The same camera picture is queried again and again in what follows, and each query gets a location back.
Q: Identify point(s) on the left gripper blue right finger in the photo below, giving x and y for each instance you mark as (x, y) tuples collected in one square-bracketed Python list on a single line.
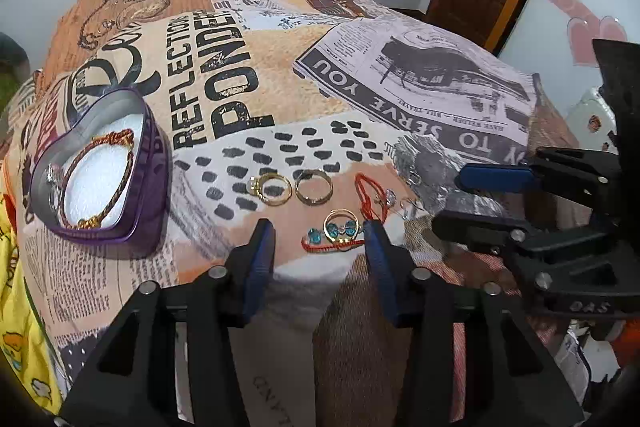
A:
[(388, 268)]

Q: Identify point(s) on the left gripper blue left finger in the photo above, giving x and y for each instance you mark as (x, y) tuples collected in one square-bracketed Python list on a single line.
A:
[(260, 267)]

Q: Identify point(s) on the printed newspaper-pattern bedspread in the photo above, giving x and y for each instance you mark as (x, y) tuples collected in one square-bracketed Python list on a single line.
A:
[(270, 109)]

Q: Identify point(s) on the silver earring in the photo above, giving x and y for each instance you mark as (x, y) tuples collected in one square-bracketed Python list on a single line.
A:
[(410, 209)]

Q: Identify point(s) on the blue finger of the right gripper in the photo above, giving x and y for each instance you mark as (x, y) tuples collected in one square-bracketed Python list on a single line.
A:
[(480, 234), (497, 179)]

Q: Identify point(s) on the purple heart-shaped tin box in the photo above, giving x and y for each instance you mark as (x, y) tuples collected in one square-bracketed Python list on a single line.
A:
[(103, 184)]

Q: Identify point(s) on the yellow cartoon blanket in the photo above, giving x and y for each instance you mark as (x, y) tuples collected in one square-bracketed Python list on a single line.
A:
[(22, 341)]

